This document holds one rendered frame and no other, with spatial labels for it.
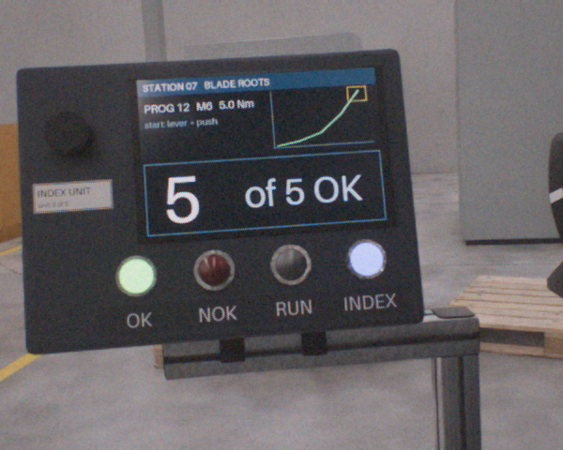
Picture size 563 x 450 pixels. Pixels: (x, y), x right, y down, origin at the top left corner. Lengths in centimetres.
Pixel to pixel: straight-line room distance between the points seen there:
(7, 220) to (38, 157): 828
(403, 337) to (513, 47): 597
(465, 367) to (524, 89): 595
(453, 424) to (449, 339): 6
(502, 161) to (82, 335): 610
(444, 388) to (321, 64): 26
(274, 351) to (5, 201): 825
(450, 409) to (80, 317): 28
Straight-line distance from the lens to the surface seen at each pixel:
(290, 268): 50
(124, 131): 53
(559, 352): 384
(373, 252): 51
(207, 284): 50
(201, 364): 58
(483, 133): 650
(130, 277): 50
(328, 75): 53
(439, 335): 60
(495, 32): 652
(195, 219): 51
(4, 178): 879
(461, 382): 62
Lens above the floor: 122
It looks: 8 degrees down
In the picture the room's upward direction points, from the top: 3 degrees counter-clockwise
